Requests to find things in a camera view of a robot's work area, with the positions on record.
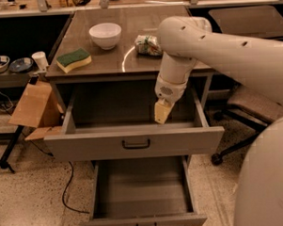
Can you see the white ceramic bowl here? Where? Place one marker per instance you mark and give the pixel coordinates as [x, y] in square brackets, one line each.
[105, 36]

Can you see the white paper cup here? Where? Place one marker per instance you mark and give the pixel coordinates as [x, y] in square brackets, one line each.
[41, 60]

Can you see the green yellow sponge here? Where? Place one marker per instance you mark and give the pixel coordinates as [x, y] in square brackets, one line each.
[73, 60]

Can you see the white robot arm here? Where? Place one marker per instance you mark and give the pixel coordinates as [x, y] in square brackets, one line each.
[256, 64]

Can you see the grey bottom drawer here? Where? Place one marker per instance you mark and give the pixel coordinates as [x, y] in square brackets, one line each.
[143, 192]

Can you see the open cardboard box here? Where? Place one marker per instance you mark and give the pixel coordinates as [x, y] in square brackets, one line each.
[38, 108]

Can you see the black office chair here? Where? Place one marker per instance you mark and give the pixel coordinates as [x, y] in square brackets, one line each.
[245, 105]

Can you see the grey drawer cabinet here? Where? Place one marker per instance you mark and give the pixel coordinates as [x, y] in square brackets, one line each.
[119, 64]

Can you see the grey top drawer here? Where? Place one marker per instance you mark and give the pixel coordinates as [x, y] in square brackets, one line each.
[116, 121]

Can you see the grey drawer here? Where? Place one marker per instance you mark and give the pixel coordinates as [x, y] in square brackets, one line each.
[116, 121]
[143, 192]

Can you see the dark blue plate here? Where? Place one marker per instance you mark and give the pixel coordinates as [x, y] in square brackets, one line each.
[22, 65]

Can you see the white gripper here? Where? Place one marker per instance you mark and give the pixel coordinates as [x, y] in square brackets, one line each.
[166, 91]

